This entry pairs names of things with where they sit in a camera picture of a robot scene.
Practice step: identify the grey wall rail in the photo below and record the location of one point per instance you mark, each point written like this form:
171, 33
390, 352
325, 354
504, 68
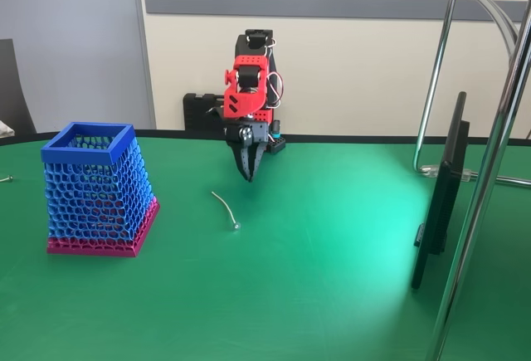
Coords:
332, 6

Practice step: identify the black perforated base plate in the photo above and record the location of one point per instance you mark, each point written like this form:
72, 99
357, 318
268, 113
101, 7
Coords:
277, 145

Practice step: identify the blue and pink lattice basket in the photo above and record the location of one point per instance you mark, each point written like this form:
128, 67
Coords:
95, 195

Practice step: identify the green table cloth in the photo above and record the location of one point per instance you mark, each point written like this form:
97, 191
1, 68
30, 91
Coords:
290, 274

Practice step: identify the chrome tube stand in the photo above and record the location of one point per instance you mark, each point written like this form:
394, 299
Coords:
471, 228

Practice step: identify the black plastic tool case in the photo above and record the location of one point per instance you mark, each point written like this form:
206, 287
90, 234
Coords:
199, 112

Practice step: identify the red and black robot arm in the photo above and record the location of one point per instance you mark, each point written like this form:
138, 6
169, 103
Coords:
245, 101

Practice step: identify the clear plastic clip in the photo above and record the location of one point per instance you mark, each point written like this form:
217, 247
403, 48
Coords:
430, 171

